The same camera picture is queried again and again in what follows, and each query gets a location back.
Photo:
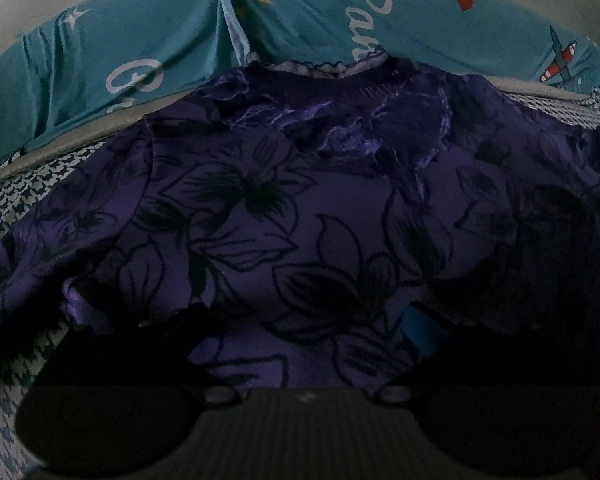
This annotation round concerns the purple floral garment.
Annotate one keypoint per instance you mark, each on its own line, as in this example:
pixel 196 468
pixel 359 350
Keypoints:
pixel 305 210

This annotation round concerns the teal printed bed bumper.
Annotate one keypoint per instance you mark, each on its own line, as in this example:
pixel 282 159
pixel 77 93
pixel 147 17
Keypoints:
pixel 155 35

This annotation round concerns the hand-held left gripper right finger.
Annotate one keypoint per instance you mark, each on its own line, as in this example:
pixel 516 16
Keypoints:
pixel 425 330

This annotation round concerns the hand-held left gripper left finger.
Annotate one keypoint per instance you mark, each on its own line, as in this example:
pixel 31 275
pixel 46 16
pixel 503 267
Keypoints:
pixel 170 347

